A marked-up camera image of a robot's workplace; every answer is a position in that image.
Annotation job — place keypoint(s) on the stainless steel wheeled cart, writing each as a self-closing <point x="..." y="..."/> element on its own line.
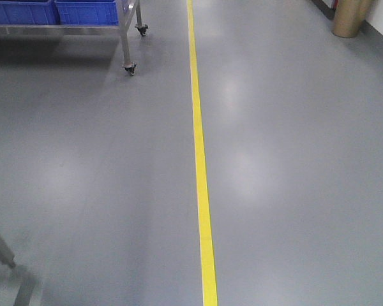
<point x="121" y="30"/>

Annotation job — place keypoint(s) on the blue bin on cart right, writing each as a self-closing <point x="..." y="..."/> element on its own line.
<point x="87" y="13"/>

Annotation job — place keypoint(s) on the blue bin on cart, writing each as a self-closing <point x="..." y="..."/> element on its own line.
<point x="87" y="13"/>
<point x="29" y="13"/>

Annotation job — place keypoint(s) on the brown cardboard tube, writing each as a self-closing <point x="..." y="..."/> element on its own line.
<point x="349" y="16"/>

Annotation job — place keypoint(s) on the blue bin on cart left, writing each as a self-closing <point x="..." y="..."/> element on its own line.
<point x="29" y="13"/>

